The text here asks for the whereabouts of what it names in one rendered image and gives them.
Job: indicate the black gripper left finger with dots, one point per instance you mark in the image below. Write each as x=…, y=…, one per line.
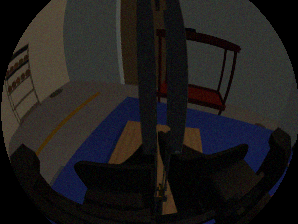
x=136, y=174

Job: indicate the wooden board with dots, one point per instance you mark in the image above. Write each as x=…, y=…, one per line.
x=130, y=140

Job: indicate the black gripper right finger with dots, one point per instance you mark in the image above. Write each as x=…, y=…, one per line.
x=188, y=170

